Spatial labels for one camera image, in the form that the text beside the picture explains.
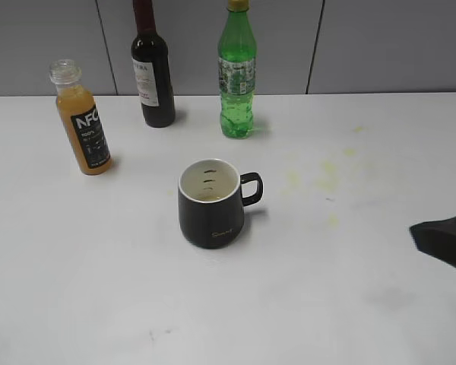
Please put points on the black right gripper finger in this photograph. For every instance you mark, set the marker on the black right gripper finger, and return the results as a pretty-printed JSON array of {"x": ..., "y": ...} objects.
[{"x": 436, "y": 239}]

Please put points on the black ceramic mug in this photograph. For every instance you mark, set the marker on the black ceramic mug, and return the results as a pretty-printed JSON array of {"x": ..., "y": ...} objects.
[{"x": 212, "y": 195}]

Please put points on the NFC orange juice bottle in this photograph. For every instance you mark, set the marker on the NFC orange juice bottle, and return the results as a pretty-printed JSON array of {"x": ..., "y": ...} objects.
[{"x": 79, "y": 115}]

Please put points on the green plastic soda bottle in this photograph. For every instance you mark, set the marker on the green plastic soda bottle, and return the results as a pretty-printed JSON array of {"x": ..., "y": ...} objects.
[{"x": 237, "y": 52}]

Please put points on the dark red wine bottle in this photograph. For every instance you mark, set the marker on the dark red wine bottle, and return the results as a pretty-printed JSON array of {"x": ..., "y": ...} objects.
[{"x": 149, "y": 53}]

